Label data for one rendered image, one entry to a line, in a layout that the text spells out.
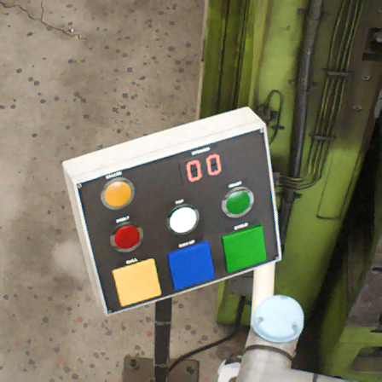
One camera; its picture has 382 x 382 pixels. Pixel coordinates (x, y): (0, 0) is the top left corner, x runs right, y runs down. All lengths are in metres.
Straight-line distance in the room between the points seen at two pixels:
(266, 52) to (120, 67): 1.51
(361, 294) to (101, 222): 0.73
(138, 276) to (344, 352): 0.90
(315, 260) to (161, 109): 0.92
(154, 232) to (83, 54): 1.66
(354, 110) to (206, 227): 0.40
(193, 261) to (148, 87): 1.52
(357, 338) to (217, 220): 0.78
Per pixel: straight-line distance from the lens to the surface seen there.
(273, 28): 1.87
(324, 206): 2.38
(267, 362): 1.54
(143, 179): 1.78
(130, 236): 1.82
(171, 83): 3.36
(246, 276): 2.56
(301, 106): 2.02
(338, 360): 2.68
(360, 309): 2.38
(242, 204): 1.86
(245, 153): 1.83
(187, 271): 1.89
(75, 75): 3.38
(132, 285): 1.86
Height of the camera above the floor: 2.69
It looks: 58 degrees down
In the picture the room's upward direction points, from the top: 5 degrees clockwise
